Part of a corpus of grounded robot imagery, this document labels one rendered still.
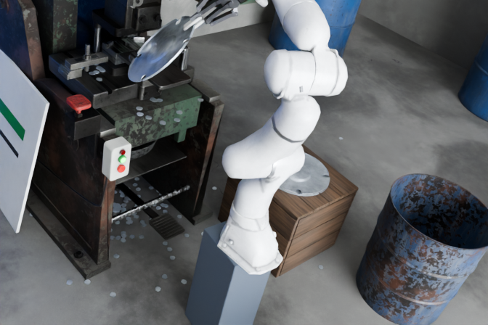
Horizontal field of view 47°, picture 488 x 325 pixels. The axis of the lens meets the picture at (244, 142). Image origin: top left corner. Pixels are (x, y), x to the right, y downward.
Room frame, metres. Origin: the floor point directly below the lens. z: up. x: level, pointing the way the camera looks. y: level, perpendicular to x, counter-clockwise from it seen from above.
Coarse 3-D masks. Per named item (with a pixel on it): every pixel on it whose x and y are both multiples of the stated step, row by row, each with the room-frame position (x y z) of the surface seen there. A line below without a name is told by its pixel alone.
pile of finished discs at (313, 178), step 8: (304, 160) 1.98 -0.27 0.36; (312, 160) 1.99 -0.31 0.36; (304, 168) 1.91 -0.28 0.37; (312, 168) 1.94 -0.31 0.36; (320, 168) 1.95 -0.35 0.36; (296, 176) 1.84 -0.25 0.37; (304, 176) 1.86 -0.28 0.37; (312, 176) 1.88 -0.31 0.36; (320, 176) 1.89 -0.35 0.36; (328, 176) 1.91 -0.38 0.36; (288, 184) 1.79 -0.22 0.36; (296, 184) 1.80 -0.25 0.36; (304, 184) 1.81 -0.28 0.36; (312, 184) 1.83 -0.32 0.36; (320, 184) 1.84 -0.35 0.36; (328, 184) 1.86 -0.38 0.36; (288, 192) 1.74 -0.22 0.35; (296, 192) 1.75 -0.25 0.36; (304, 192) 1.76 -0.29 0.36; (312, 192) 1.77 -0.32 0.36; (320, 192) 1.80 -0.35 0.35
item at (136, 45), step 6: (114, 42) 1.81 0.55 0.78; (120, 42) 1.82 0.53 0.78; (126, 42) 1.84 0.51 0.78; (132, 42) 1.85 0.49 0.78; (138, 42) 1.86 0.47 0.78; (144, 42) 1.87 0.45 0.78; (102, 48) 1.78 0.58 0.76; (108, 48) 1.76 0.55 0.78; (114, 48) 1.77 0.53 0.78; (120, 48) 1.78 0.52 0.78; (126, 48) 1.79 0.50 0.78; (132, 48) 1.80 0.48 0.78; (138, 48) 1.81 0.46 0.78; (108, 54) 1.76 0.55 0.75; (114, 54) 1.74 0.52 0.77; (114, 60) 1.74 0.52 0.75; (120, 60) 1.75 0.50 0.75
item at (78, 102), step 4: (68, 96) 1.43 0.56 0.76; (72, 96) 1.43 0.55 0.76; (76, 96) 1.44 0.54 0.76; (80, 96) 1.44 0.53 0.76; (84, 96) 1.45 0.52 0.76; (68, 100) 1.41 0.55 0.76; (72, 100) 1.41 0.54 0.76; (76, 100) 1.42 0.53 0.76; (80, 100) 1.42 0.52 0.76; (84, 100) 1.43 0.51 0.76; (88, 100) 1.43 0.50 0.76; (72, 104) 1.39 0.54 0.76; (76, 104) 1.39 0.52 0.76; (80, 104) 1.40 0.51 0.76; (84, 104) 1.41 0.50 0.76; (88, 104) 1.41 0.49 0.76; (76, 108) 1.38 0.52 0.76; (80, 108) 1.39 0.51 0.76; (84, 108) 1.40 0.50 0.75; (88, 108) 1.41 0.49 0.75; (76, 112) 1.41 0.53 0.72; (80, 112) 1.42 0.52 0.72
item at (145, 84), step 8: (120, 56) 1.73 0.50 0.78; (128, 56) 1.74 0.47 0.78; (136, 56) 1.74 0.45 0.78; (128, 64) 1.70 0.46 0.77; (160, 72) 1.68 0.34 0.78; (168, 72) 1.70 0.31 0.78; (176, 72) 1.71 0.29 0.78; (152, 80) 1.62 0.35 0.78; (160, 80) 1.63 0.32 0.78; (168, 80) 1.64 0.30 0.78; (176, 80) 1.66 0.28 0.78; (184, 80) 1.67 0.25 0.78; (144, 88) 1.68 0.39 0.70; (152, 88) 1.71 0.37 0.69; (160, 88) 1.59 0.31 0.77; (144, 96) 1.69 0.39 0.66; (152, 96) 1.72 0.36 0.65
